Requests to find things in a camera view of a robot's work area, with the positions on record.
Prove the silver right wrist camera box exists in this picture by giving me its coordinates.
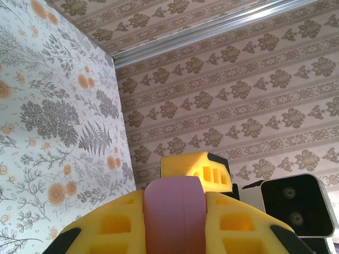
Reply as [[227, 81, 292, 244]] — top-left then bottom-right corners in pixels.
[[240, 173, 336, 251]]

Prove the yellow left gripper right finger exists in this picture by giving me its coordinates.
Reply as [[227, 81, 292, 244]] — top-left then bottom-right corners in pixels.
[[205, 192, 318, 254]]

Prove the pink earbud charging case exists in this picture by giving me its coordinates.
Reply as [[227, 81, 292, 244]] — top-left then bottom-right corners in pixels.
[[142, 176, 208, 254]]

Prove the aluminium frame post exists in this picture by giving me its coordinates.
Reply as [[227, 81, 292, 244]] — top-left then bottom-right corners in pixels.
[[111, 0, 318, 67]]

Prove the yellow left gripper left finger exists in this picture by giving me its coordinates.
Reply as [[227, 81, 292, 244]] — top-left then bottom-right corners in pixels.
[[49, 190, 146, 254]]

